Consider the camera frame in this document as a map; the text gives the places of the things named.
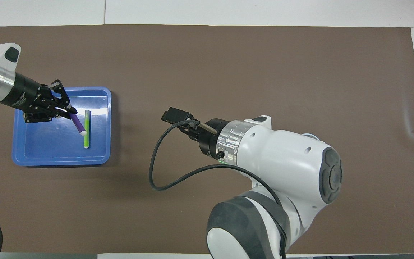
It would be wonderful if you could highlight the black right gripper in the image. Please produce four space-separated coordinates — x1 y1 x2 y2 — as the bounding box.
161 107 229 159

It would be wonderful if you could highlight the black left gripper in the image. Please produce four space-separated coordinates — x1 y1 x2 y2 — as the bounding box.
2 72 78 123

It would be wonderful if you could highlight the purple pen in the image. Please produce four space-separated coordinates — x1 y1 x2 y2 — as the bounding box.
69 108 87 136

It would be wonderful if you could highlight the green pen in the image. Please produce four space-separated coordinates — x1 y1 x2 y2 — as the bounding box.
83 109 91 149

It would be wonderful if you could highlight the blue plastic tray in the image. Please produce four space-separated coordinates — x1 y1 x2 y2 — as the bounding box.
12 86 112 167

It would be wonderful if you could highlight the brown table mat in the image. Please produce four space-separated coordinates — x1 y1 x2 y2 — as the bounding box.
0 24 414 254

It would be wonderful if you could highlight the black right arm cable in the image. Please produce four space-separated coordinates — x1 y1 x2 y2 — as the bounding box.
149 121 286 252

